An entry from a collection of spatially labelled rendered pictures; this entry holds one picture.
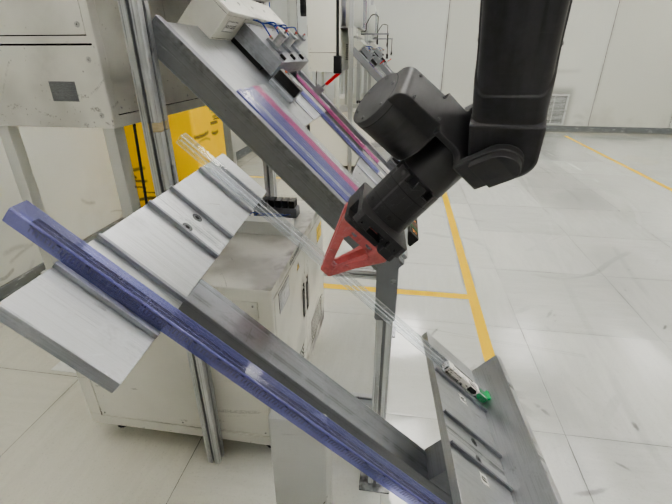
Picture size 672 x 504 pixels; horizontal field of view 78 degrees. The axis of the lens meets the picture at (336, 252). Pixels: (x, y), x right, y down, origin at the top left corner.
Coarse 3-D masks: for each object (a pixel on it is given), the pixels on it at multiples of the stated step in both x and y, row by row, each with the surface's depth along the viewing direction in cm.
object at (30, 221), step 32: (32, 224) 23; (64, 256) 24; (96, 256) 25; (128, 288) 25; (160, 320) 25; (192, 320) 27; (192, 352) 26; (224, 352) 27; (256, 384) 27; (288, 416) 28; (320, 416) 29; (352, 448) 29; (384, 480) 30
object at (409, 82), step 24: (408, 72) 36; (384, 96) 36; (408, 96) 35; (432, 96) 37; (360, 120) 38; (384, 120) 37; (408, 120) 37; (432, 120) 36; (456, 120) 38; (384, 144) 39; (408, 144) 38; (456, 144) 37; (504, 144) 34; (456, 168) 37; (480, 168) 35; (504, 168) 35
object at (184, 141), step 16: (192, 144) 43; (208, 160) 44; (224, 176) 45; (240, 192) 45; (256, 208) 46; (272, 208) 47; (272, 224) 47; (288, 224) 47; (304, 240) 47; (320, 256) 48; (352, 288) 50; (368, 304) 50; (384, 320) 51; (400, 320) 52; (416, 336) 52; (432, 352) 53; (480, 400) 56
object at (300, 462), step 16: (272, 416) 42; (272, 432) 42; (288, 432) 42; (304, 432) 42; (272, 448) 43; (288, 448) 43; (304, 448) 43; (320, 448) 43; (272, 464) 45; (288, 464) 44; (304, 464) 44; (320, 464) 44; (288, 480) 45; (304, 480) 45; (320, 480) 45; (288, 496) 47; (304, 496) 46; (320, 496) 46
